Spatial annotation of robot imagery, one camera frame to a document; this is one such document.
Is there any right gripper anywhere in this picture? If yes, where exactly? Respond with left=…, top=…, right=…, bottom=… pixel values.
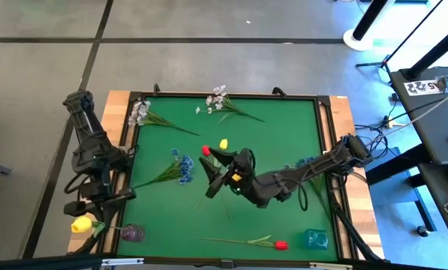
left=199, top=148, right=257, bottom=200

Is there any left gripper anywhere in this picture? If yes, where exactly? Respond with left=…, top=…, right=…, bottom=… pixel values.
left=64, top=179, right=137, bottom=257

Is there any red artificial tulip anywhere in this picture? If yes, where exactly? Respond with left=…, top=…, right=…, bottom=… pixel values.
left=193, top=145, right=224, bottom=212
left=200, top=234, right=290, bottom=251

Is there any yellow artificial tulip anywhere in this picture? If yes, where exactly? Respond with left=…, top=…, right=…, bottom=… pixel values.
left=70, top=215, right=123, bottom=238
left=218, top=138, right=233, bottom=222

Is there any blue artificial flower bunch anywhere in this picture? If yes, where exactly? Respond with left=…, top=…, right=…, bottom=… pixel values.
left=132, top=148, right=195, bottom=190
left=283, top=156, right=332, bottom=222

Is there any white artificial flower bunch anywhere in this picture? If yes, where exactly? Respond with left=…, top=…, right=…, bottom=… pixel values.
left=128, top=100, right=200, bottom=137
left=195, top=84, right=266, bottom=125

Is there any purple glass vase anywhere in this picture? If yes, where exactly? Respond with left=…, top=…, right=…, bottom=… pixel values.
left=119, top=223, right=146, bottom=243

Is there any teal glass vase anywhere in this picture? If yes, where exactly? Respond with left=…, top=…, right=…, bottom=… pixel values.
left=302, top=228, right=329, bottom=251

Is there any aluminium extrusion bar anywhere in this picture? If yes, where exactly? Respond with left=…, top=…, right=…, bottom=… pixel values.
left=308, top=262, right=354, bottom=270
left=101, top=257, right=145, bottom=267

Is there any green table mat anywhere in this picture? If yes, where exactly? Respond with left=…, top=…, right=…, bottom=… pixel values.
left=116, top=96, right=339, bottom=263

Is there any black rig beam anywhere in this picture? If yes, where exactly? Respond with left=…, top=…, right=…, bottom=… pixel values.
left=0, top=253, right=116, bottom=270

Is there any wooden table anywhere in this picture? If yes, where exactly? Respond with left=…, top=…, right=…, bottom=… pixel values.
left=68, top=89, right=386, bottom=263

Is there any black desk leg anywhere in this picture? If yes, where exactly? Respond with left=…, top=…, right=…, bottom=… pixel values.
left=365, top=144, right=438, bottom=233

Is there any floor stand with round base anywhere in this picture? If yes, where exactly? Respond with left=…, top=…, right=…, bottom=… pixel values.
left=342, top=0, right=390, bottom=53

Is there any thin black tripod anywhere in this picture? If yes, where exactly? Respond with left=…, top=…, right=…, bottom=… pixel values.
left=356, top=0, right=445, bottom=69

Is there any dark grey desk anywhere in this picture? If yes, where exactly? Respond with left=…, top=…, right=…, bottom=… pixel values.
left=389, top=65, right=448, bottom=166

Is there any white printed paper label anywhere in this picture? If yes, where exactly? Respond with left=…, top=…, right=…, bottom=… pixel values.
left=403, top=78, right=446, bottom=97

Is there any black desk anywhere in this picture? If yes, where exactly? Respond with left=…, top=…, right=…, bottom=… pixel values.
left=417, top=161, right=448, bottom=257

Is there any black table frame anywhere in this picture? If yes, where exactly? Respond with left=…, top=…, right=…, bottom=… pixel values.
left=98, top=91, right=359, bottom=269

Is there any black cable conduit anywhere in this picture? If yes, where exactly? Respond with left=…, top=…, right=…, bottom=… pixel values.
left=328, top=175, right=384, bottom=263

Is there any white cable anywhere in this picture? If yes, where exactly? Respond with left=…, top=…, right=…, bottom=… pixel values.
left=371, top=85, right=448, bottom=142

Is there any black rig post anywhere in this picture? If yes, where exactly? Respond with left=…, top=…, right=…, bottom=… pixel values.
left=406, top=22, right=448, bottom=80

